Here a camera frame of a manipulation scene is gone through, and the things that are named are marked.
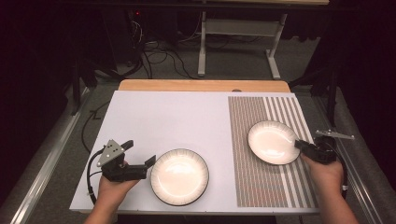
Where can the wooden table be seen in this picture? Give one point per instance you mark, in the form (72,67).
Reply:
(202,85)

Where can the person's left hand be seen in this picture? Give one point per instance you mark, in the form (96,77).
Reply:
(113,191)

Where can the person's right hand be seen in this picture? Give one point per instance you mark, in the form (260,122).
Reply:
(327,179)

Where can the white board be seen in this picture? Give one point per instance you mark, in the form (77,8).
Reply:
(162,121)

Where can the black metal stand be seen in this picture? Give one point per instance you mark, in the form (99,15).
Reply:
(331,93)
(81,81)

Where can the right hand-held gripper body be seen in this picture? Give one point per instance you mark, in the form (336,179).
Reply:
(323,151)

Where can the aluminium floor rail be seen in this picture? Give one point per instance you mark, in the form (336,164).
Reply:
(46,161)
(361,193)

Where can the white plate with dark rim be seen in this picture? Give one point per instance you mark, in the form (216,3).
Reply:
(179,177)
(272,143)

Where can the striped brown and white mat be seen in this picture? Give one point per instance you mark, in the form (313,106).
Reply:
(249,180)

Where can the white metal desk frame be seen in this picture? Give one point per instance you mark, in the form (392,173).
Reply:
(241,28)

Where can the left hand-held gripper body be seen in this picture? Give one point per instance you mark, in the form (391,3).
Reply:
(109,154)

